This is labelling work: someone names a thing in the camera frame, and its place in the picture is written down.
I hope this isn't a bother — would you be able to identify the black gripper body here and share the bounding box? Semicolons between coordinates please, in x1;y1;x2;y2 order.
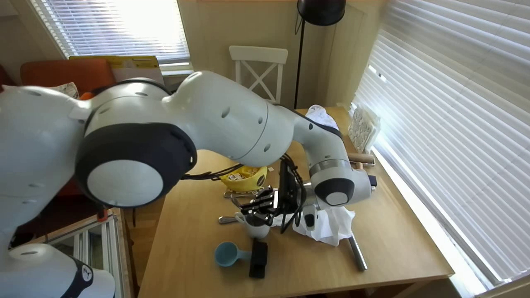
274;181;305;224

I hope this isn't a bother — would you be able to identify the small silver spoon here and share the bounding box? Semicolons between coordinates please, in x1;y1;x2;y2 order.
216;214;241;227

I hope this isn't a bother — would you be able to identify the silver table utensil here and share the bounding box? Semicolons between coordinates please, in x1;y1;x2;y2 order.
223;189;256;202

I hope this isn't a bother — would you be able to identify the black rectangular box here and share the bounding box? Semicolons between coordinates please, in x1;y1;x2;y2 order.
247;237;271;280

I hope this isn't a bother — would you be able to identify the crumpled white cloth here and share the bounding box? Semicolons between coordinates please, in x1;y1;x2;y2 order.
292;206;358;249

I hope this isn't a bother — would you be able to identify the wooden roller block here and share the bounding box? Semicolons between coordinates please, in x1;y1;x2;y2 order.
347;151;378;167

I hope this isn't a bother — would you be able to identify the silver metal bar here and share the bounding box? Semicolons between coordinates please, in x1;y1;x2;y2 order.
345;235;370;273

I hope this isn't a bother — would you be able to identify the folded white cloth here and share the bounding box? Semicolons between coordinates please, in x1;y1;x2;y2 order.
304;103;340;133

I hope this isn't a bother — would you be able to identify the white wooden chair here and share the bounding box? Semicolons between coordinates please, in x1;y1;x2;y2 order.
227;45;290;106

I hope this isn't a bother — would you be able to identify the cardboard box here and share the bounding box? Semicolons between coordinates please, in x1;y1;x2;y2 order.
105;55;166;88

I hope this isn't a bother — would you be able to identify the large white window blind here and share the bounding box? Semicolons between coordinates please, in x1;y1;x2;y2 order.
350;0;530;288

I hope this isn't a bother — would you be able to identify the black floor lamp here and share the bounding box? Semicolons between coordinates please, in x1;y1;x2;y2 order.
294;0;348;110

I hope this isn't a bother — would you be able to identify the patterned beige pillow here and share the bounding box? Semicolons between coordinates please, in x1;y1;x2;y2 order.
54;81;80;100

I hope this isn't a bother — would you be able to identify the small white window blind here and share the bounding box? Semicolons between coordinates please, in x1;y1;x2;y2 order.
30;0;193;63

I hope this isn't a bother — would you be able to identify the orange sofa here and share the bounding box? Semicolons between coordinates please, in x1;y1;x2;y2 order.
19;58;118;101

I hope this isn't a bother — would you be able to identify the white wooden frame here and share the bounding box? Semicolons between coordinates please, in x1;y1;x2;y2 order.
47;212;135;298

